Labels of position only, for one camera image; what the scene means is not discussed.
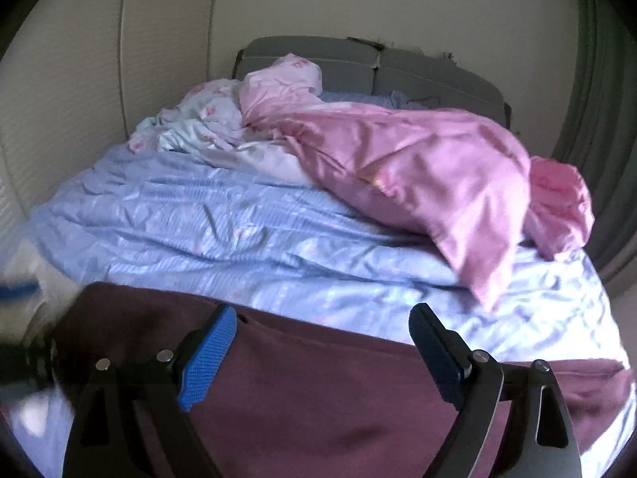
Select blue floral bed sheet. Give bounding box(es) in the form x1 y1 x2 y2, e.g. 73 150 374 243
0 144 633 478

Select crumpled pink pillow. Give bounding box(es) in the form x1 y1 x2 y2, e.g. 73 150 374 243
520 156 595 260

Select grey-green curtain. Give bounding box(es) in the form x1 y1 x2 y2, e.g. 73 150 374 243
547 0 637 280

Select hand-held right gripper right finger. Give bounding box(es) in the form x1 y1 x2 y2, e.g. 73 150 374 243
409 303 583 478

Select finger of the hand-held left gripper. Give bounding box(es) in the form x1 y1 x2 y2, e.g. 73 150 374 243
0 279 41 306

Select white wardrobe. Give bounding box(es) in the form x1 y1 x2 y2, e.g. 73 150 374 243
0 0 220 240

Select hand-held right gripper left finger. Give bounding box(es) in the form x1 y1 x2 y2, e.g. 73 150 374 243
64 303 238 478

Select light floral blanket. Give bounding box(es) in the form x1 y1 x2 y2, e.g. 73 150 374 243
128 78 299 185

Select grey padded headboard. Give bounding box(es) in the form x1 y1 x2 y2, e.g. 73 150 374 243
234 36 513 120

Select maroon pants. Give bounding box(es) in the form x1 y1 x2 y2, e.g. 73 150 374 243
50 281 633 478

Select pink duvet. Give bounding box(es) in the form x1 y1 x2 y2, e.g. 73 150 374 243
239 55 533 312

